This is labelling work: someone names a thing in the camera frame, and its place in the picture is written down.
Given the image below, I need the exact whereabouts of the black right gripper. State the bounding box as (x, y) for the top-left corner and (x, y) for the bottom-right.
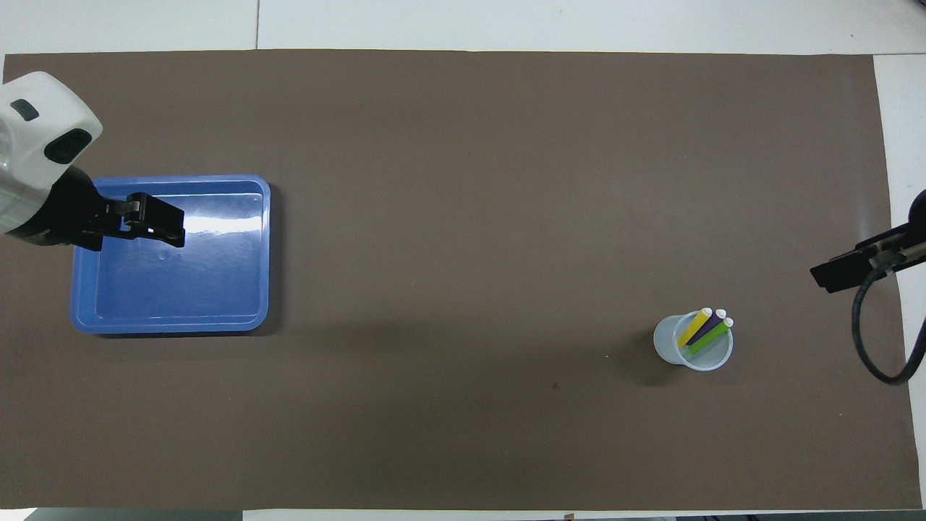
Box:
(809, 189), (926, 295)

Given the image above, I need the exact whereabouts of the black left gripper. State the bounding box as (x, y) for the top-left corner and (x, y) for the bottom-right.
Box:
(0, 167), (187, 253)

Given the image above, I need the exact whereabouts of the purple pen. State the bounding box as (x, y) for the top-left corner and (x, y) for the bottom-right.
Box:
(687, 308), (727, 349)

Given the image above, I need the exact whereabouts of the green pen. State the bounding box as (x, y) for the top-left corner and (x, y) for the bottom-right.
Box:
(689, 316), (736, 356)

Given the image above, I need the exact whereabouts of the yellow pen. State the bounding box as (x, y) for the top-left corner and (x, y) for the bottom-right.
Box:
(676, 308), (714, 350)

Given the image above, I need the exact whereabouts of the blue plastic tray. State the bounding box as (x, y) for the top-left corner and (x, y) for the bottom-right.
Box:
(69, 174), (272, 336)

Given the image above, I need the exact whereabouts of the translucent plastic cup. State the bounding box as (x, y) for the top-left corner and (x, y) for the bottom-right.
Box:
(653, 310), (734, 373)

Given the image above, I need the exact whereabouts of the brown table mat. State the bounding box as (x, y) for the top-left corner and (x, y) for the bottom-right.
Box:
(0, 48), (924, 512)

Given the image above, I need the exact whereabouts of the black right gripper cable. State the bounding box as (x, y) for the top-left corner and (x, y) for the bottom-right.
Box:
(851, 242), (926, 386)

